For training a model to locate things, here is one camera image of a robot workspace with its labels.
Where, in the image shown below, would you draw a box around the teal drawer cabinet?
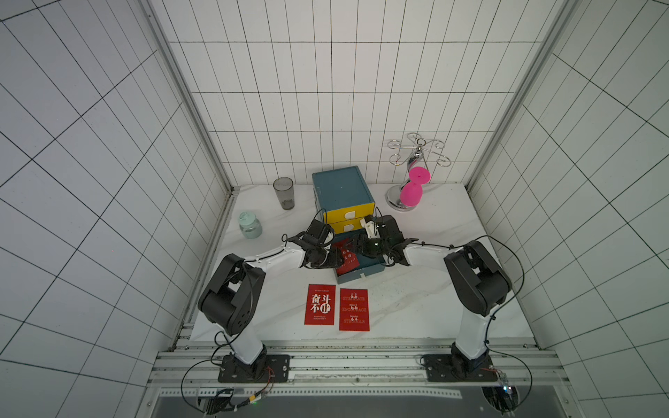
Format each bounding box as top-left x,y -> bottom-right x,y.
312,165 -> 376,226

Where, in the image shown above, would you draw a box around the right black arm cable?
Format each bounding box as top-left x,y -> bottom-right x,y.
417,233 -> 534,414

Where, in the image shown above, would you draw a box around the yellow drawer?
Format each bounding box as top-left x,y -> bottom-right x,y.
324,202 -> 376,224
331,218 -> 364,235

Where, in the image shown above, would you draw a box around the red postcard stimulate text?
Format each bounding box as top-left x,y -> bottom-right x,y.
339,288 -> 370,332

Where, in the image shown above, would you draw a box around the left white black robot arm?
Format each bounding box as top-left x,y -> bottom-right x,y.
197,219 -> 344,369

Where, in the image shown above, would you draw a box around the grey translucent cup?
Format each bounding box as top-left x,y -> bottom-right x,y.
273,177 -> 294,210

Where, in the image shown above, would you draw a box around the aluminium mounting rail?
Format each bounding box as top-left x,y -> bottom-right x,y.
148,340 -> 538,398

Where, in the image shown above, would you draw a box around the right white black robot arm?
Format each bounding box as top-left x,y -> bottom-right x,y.
341,215 -> 512,369

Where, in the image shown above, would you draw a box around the left base cable bundle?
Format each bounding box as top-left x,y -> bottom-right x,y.
177,359 -> 275,416

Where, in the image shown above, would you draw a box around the red postcard small white text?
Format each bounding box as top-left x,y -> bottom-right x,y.
333,239 -> 360,276

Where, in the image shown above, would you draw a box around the pink hourglass cup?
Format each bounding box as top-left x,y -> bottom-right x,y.
400,167 -> 431,208

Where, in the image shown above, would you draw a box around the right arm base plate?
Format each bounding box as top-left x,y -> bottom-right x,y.
419,353 -> 498,383

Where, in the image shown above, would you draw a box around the mint green jar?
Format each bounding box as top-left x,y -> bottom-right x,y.
237,211 -> 262,240

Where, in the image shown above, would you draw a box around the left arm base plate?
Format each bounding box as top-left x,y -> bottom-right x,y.
218,354 -> 291,383

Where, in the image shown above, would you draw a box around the chrome cup rack stand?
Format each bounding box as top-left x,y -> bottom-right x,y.
385,132 -> 452,212

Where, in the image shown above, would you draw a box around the teal drawer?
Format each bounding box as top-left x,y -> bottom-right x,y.
332,230 -> 385,285

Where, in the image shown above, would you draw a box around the red postcard white characters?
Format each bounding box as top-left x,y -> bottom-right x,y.
304,284 -> 336,326

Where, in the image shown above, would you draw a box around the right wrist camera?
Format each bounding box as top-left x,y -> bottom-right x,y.
361,219 -> 380,240

